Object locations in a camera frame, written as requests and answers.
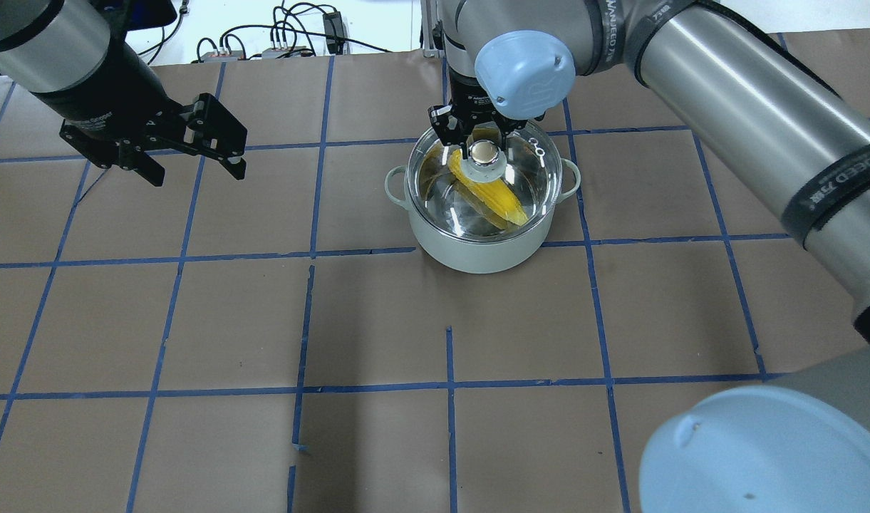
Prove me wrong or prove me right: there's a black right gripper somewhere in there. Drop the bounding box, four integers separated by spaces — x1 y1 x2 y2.
428 75 529 160

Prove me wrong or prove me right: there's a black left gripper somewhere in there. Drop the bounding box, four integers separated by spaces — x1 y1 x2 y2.
43 43 248 187

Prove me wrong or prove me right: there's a glass pot lid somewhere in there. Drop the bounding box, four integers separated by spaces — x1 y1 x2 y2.
405 123 563 242

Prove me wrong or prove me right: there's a yellow corn cob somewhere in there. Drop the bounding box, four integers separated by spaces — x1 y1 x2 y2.
447 150 529 225

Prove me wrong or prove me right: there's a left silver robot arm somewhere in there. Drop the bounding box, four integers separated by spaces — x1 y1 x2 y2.
0 1 248 187

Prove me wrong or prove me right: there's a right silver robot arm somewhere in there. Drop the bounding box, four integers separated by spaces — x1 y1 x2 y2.
425 1 870 512

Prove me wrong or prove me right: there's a pale green cooking pot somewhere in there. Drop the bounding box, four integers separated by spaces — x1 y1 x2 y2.
387 130 581 275

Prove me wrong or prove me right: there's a black power adapter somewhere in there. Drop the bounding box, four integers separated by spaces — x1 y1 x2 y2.
323 11 346 46

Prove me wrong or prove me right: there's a brown paper table mat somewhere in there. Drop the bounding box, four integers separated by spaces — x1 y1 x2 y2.
0 51 865 512

